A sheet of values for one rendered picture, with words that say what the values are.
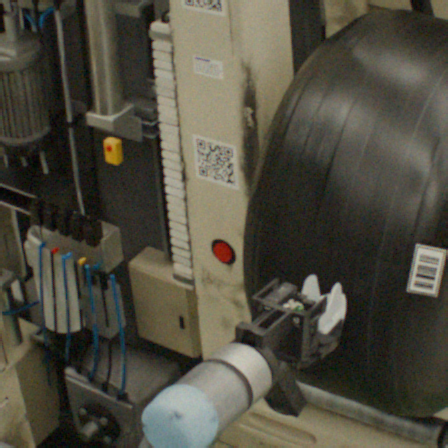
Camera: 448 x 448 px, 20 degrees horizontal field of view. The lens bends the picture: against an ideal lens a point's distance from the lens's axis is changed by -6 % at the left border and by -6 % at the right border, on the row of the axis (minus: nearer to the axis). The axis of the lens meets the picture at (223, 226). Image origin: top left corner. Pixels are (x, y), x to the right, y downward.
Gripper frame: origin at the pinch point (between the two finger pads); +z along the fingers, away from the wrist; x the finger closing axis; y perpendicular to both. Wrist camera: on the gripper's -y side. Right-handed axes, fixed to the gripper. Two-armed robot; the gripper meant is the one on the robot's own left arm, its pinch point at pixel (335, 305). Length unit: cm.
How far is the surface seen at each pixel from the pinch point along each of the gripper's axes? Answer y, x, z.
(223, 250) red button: -13.3, 31.9, 22.6
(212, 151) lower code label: 3.5, 32.7, 21.0
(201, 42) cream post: 21.6, 33.1, 18.8
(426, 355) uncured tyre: -7.0, -11.5, 5.5
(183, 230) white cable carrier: -13.3, 40.3, 24.1
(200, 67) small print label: 17.4, 33.6, 19.3
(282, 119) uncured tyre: 17.5, 14.4, 10.0
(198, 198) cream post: -5.6, 36.0, 22.2
